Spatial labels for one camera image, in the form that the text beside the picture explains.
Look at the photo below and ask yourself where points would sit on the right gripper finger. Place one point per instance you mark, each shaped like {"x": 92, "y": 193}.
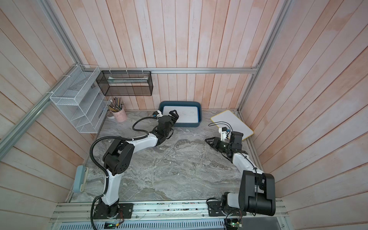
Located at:
{"x": 217, "y": 147}
{"x": 213, "y": 140}

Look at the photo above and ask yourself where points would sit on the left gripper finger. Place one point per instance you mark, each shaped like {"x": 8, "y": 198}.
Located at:
{"x": 167, "y": 114}
{"x": 174, "y": 115}

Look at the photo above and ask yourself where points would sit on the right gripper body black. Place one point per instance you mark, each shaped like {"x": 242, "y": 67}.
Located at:
{"x": 225, "y": 147}

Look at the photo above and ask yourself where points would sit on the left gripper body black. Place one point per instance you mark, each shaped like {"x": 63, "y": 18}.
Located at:
{"x": 167, "y": 133}

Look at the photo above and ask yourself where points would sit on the blue whiteboard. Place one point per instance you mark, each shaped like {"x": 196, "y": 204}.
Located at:
{"x": 187, "y": 114}

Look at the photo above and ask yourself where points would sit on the yellow whiteboard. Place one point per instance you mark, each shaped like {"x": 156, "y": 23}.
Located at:
{"x": 229, "y": 120}

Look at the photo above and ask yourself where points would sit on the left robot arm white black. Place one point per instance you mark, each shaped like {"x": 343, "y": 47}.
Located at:
{"x": 118, "y": 157}

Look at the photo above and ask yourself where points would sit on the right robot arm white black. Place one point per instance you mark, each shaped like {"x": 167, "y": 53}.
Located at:
{"x": 257, "y": 189}

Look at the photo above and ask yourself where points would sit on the teal plastic storage box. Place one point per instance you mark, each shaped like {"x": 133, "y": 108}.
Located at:
{"x": 183, "y": 103}

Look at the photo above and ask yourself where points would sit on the pink pencil cup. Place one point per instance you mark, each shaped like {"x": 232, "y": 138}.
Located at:
{"x": 117, "y": 108}

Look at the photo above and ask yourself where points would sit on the light blue eraser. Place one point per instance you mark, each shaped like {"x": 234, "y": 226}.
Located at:
{"x": 80, "y": 179}

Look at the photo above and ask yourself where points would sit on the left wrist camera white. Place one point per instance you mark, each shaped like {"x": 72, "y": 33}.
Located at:
{"x": 157, "y": 114}

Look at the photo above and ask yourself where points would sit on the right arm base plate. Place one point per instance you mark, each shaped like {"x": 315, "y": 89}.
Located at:
{"x": 217, "y": 209}

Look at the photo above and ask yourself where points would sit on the black mesh wall basket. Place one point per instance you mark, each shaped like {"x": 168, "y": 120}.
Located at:
{"x": 125, "y": 83}

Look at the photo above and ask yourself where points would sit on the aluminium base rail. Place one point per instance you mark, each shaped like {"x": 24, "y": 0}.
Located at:
{"x": 142, "y": 210}

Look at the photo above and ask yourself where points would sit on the white wire mesh shelf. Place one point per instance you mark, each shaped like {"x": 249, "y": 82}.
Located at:
{"x": 80, "y": 100}

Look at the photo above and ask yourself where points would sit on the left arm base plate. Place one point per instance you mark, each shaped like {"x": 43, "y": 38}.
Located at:
{"x": 115, "y": 211}

